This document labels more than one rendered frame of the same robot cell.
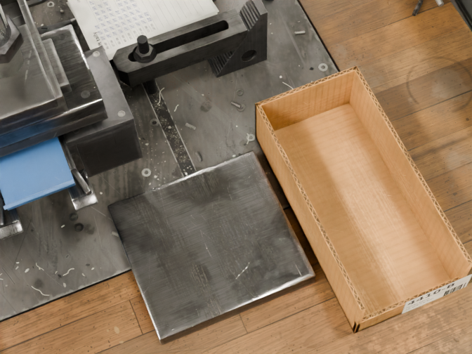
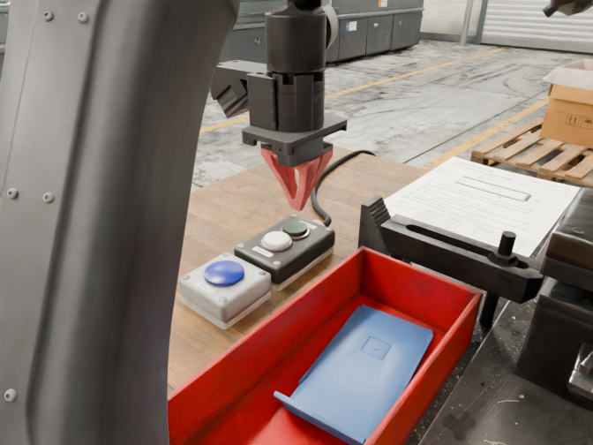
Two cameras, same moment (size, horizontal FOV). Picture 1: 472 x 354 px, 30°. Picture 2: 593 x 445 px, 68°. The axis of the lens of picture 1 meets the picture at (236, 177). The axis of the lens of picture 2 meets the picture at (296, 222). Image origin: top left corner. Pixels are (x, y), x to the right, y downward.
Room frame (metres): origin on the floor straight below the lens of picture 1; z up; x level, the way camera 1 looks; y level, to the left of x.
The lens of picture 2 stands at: (0.12, 0.15, 1.19)
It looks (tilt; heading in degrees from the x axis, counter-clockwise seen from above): 29 degrees down; 60
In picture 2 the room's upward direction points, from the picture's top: straight up
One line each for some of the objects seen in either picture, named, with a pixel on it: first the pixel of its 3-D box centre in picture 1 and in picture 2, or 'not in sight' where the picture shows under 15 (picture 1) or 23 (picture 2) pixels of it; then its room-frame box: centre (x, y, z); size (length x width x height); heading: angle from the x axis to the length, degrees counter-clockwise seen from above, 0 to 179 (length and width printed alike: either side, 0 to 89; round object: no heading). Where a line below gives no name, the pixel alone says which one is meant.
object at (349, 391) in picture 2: not in sight; (363, 359); (0.30, 0.35, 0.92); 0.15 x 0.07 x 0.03; 27
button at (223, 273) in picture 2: not in sight; (224, 276); (0.24, 0.50, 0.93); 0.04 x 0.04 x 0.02
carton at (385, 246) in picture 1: (358, 195); not in sight; (0.40, -0.13, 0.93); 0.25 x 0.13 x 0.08; 20
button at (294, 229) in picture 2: not in sight; (295, 233); (0.34, 0.54, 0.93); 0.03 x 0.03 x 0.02
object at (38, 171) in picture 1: (20, 139); not in sight; (0.45, 0.21, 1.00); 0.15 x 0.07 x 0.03; 20
